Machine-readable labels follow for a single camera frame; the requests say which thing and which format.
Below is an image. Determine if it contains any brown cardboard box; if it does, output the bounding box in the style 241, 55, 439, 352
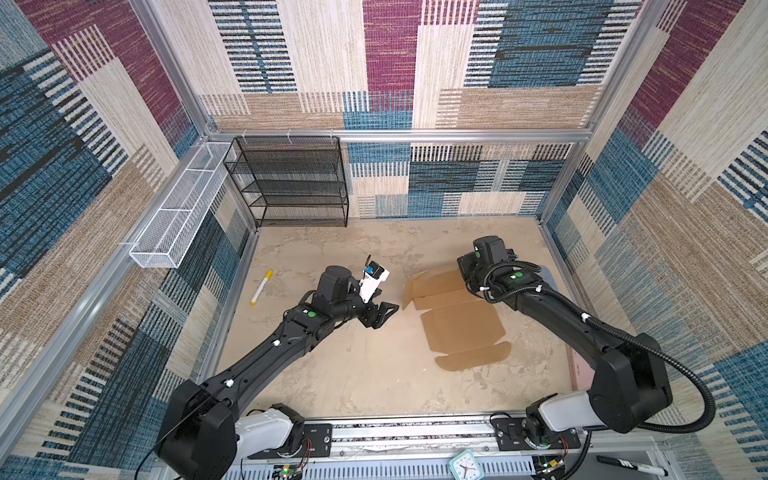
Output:
404, 265, 512, 372

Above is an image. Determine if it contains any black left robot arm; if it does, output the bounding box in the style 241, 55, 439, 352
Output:
153, 261, 399, 479

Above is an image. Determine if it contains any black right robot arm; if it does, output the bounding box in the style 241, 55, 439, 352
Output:
457, 236, 673, 433

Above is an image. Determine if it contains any yellow-capped white marker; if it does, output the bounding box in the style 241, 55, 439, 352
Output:
249, 269, 273, 306

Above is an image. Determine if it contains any pink flat case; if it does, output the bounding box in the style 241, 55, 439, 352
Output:
569, 349, 594, 391

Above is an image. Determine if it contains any small teal alarm clock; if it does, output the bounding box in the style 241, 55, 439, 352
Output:
449, 450, 484, 480

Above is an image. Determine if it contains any black marker pen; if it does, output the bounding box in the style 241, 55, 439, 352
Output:
596, 455, 669, 477

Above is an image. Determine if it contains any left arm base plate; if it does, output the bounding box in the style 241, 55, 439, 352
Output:
248, 423, 333, 460

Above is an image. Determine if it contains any black wire shelf rack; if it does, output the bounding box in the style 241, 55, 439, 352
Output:
223, 136, 350, 227

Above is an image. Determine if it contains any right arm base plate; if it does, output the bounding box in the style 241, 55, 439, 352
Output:
489, 412, 582, 451

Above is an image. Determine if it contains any white wire mesh basket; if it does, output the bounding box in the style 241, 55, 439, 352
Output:
129, 142, 229, 269

